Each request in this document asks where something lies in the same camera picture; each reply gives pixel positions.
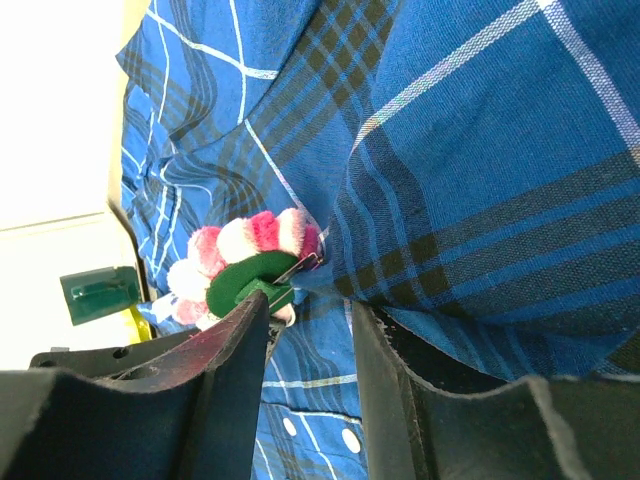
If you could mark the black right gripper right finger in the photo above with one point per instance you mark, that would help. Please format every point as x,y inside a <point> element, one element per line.
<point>428,416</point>

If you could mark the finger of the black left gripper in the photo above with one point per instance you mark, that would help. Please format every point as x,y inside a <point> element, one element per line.
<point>115,352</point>

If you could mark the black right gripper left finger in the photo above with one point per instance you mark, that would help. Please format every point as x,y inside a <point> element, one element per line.
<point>190,413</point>

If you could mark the pink flower brooch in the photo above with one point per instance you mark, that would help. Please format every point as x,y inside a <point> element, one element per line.
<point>224,265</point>

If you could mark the green mug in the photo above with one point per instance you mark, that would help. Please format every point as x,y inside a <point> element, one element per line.
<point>95,294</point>

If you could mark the blue plaid shirt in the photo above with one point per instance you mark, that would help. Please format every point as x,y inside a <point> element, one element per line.
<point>472,168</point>

